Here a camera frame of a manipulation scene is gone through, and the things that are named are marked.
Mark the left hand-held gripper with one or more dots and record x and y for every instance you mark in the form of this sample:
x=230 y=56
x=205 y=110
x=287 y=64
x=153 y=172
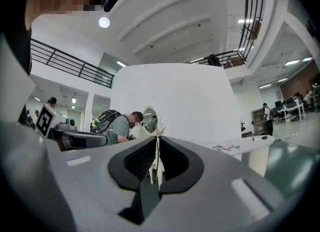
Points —
x=45 y=120

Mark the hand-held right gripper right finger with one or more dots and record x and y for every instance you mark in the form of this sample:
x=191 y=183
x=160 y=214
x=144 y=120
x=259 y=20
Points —
x=220 y=196

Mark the wooden shelf unit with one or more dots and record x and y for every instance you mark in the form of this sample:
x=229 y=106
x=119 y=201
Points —
x=257 y=120

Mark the person's torso in black shirt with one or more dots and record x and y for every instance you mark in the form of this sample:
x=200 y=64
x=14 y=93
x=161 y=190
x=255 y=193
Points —
x=15 y=38

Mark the oval vanity mirror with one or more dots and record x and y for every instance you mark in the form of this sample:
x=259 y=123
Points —
x=150 y=119

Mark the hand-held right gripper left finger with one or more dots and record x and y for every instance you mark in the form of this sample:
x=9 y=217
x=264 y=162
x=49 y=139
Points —
x=87 y=176

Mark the black balcony railing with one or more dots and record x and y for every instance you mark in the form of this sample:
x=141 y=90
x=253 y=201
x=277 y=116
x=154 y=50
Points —
x=70 y=65

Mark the black head camera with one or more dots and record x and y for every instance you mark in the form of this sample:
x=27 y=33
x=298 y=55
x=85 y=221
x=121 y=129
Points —
x=112 y=0

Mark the eyelash curler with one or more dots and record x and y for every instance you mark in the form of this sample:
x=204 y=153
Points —
x=234 y=147

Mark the white stick with black cap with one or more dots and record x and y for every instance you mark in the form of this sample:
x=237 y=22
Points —
x=256 y=138

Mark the round ceiling lamp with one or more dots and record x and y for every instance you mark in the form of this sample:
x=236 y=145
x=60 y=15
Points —
x=104 y=22

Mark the white office desks with monitors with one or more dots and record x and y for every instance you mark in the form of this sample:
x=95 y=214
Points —
x=291 y=108

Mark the ornate cream vanity table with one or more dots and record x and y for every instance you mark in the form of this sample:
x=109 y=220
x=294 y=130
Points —
x=139 y=132

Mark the white curved desk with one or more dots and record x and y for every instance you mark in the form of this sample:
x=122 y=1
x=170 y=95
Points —
x=250 y=146

